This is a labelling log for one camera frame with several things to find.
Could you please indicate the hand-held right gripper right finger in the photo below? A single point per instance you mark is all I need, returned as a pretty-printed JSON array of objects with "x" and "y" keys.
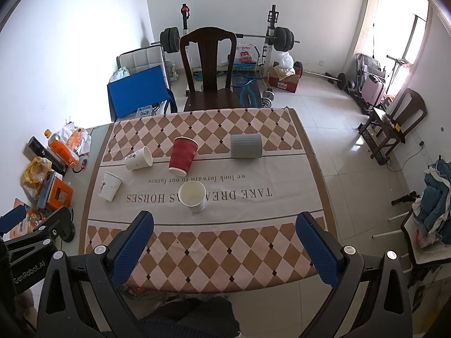
[{"x": 313, "y": 246}]

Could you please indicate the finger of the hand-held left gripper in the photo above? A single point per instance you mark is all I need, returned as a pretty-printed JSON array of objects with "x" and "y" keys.
[
  {"x": 53, "y": 220},
  {"x": 12, "y": 218}
]

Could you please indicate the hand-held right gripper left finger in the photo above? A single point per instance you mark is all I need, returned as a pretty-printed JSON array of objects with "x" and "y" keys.
[{"x": 137, "y": 243}]

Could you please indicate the white paper cup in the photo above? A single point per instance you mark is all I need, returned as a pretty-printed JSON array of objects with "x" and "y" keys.
[
  {"x": 137, "y": 160},
  {"x": 109, "y": 186},
  {"x": 197, "y": 204}
]

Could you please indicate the red ribbed paper cup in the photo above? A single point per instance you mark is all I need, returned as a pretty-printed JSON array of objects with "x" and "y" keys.
[{"x": 183, "y": 156}]

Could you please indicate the grey ribbed cup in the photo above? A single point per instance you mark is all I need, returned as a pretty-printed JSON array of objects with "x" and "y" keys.
[{"x": 246, "y": 146}]

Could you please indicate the orange snack packet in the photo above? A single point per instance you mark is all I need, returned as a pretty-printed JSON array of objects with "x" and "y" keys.
[{"x": 28, "y": 220}]

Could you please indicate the orange box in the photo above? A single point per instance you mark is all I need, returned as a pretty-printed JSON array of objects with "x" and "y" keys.
[{"x": 60, "y": 193}]

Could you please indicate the yellow plastic bag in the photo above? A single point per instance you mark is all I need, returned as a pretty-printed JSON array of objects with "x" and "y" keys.
[{"x": 33, "y": 176}]

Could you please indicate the long black box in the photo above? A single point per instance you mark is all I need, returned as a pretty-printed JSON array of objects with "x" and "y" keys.
[{"x": 45, "y": 153}]

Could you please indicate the orange drink bottle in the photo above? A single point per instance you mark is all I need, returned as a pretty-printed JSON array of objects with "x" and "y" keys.
[{"x": 63, "y": 151}]

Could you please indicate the clear plastic bag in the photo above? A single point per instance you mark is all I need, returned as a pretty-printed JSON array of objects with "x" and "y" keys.
[{"x": 82, "y": 141}]

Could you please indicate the brown checkered tablecloth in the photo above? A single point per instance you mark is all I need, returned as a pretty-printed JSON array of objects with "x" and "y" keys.
[{"x": 229, "y": 214}]

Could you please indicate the white-legged chair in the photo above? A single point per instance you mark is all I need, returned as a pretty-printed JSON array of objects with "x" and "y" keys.
[{"x": 408, "y": 239}]

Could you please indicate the pile of blue clothes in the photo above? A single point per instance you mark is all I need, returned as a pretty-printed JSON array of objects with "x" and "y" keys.
[{"x": 437, "y": 197}]

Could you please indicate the blue board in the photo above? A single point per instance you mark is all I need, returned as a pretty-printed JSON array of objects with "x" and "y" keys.
[{"x": 137, "y": 91}]

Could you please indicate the small dumbbell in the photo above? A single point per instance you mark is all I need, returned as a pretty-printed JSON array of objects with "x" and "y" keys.
[{"x": 267, "y": 98}]

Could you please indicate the dark wooden chair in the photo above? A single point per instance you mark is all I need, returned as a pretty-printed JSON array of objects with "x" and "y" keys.
[
  {"x": 211, "y": 100},
  {"x": 408, "y": 109}
]

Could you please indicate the red cardboard box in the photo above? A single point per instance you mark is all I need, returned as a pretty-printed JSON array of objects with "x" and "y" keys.
[{"x": 283, "y": 84}]

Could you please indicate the pink suitcase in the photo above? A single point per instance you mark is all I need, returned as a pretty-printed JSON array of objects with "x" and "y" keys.
[{"x": 374, "y": 89}]

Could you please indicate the blue badminton racket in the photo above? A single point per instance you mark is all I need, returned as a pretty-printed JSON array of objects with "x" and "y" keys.
[{"x": 246, "y": 91}]

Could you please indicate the long barbell bar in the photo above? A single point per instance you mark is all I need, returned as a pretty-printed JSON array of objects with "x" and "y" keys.
[{"x": 341, "y": 79}]

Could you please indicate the white padded chair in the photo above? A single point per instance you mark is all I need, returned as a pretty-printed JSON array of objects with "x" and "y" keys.
[{"x": 141, "y": 58}]

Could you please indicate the colourful flat box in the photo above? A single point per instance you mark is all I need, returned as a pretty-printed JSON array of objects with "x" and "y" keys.
[{"x": 245, "y": 67}]

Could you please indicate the red and white plastic bag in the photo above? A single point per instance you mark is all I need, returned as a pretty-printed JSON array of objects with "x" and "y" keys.
[{"x": 246, "y": 54}]

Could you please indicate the barbell with black weights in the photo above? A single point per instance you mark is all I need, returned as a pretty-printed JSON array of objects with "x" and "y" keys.
[{"x": 283, "y": 38}]

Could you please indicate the white weight rack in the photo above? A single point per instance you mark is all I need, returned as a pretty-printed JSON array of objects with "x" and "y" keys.
[{"x": 271, "y": 24}]

